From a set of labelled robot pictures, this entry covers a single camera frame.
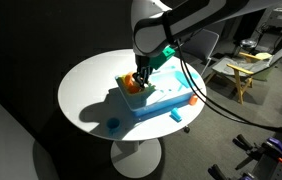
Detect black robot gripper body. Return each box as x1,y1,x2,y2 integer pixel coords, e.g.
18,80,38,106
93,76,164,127
135,55,153,79

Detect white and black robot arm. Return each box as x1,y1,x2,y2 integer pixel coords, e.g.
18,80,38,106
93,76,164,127
131,0,282,88

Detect yellow dish rack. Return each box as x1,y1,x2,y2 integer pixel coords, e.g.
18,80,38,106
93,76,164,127
118,72,155,95

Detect orange toy plate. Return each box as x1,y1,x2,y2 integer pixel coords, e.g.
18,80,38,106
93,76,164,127
124,72,140,94

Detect round white table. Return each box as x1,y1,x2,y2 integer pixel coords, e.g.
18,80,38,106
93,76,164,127
58,49,206,178

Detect light blue toy sink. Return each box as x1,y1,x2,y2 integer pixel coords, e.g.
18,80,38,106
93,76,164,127
114,65,204,118

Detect blue toy spatula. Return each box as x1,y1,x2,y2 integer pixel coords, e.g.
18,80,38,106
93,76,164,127
175,71,190,88

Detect blue toy cup lying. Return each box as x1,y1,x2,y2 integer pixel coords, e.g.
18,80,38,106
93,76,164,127
170,108,182,122

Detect blue toy mug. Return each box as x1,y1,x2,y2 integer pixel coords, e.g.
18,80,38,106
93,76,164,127
106,118,121,135

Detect orange toy cup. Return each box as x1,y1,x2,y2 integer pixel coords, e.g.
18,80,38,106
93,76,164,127
189,94,198,106

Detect grey chair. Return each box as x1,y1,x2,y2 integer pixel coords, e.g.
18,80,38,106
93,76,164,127
182,29,219,74

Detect purple orange clamp tool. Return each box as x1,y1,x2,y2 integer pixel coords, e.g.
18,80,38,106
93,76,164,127
262,137,282,163

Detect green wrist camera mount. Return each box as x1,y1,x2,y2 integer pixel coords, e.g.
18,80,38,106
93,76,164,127
149,47,175,70

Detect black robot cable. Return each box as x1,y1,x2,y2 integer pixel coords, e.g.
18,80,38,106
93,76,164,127
175,39,282,136

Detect black clamp handles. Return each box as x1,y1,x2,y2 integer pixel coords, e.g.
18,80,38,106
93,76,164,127
208,134,263,180

